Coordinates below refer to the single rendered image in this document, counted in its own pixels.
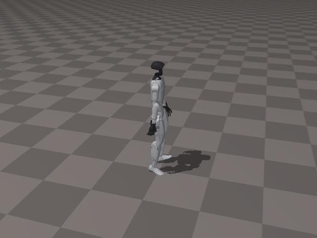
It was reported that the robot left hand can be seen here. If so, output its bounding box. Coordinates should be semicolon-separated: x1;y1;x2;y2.
163;102;172;117

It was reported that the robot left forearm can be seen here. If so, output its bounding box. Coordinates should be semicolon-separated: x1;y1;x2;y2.
162;97;166;107

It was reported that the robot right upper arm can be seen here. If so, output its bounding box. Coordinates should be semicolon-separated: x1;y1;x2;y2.
151;83;160;107

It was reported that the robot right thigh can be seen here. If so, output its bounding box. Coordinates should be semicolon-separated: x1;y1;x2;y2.
153;116;165;149

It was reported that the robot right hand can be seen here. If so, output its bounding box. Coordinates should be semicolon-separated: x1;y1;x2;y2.
147;120;157;136

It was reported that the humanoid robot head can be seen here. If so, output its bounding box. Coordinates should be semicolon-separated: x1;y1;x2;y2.
151;61;164;80

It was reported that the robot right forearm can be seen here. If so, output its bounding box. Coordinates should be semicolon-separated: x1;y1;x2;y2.
151;104;159;124

